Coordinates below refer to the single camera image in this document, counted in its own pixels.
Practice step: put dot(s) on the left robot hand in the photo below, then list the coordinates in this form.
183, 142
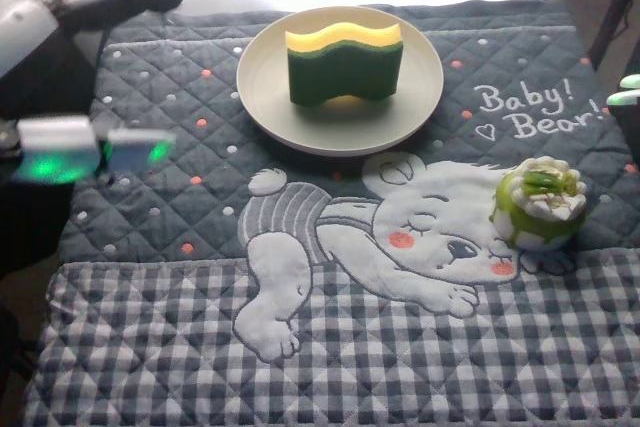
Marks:
630, 97

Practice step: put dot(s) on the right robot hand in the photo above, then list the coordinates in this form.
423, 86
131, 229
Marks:
25, 27

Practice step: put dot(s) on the green and white toy cake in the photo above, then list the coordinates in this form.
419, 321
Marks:
530, 217

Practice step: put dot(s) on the yellow and green wavy sponge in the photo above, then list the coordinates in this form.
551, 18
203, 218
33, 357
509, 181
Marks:
345, 72

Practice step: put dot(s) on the black metal stand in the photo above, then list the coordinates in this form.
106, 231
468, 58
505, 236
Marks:
607, 17

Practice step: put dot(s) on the round cream plate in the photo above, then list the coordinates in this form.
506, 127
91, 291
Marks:
265, 97

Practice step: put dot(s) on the grey quilt with bear print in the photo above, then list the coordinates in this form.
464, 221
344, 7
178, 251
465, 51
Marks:
350, 347

